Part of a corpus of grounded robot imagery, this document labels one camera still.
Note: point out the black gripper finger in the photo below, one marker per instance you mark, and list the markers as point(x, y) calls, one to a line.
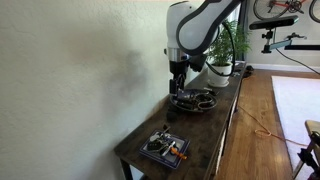
point(172, 86)

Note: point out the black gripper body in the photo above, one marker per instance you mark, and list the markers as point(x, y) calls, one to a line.
point(179, 70)

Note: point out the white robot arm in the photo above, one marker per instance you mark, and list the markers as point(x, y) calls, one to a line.
point(190, 31)

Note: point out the blue white square tray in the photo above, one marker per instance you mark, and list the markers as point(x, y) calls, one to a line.
point(170, 160)

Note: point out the dark round bowl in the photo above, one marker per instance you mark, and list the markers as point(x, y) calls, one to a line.
point(194, 100)

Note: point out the white plant pot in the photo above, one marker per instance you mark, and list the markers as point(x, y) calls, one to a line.
point(218, 76)

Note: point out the dark wooden console table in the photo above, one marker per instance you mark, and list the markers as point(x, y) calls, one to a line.
point(205, 132)

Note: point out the green potted plant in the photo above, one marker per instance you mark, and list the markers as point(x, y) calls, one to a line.
point(231, 42)

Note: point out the bunch of keys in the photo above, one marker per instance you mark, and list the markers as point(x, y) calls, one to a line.
point(165, 139)

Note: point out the black key fob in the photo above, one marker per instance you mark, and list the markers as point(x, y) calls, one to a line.
point(154, 146)

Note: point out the white rug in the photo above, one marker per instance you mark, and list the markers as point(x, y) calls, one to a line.
point(297, 100)

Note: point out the light wooden stool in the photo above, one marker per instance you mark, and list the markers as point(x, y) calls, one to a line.
point(311, 155)

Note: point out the orange handled tool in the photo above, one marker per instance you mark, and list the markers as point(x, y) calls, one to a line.
point(177, 153)

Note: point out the black camera on stand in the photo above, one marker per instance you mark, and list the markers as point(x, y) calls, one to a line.
point(271, 25)

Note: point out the red bicycle on wall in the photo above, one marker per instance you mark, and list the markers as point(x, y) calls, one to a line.
point(270, 9)

